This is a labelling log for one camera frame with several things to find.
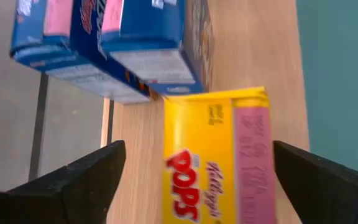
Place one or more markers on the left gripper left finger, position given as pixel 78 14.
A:
pixel 73 193

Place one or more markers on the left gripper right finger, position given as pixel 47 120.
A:
pixel 328 193

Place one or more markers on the Corn Pops cereal box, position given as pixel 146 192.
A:
pixel 204 140

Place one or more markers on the Frosted Flakes cereal box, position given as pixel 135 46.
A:
pixel 154 65
pixel 26 31

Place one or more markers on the wooden shelf with black frame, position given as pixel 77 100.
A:
pixel 253 46

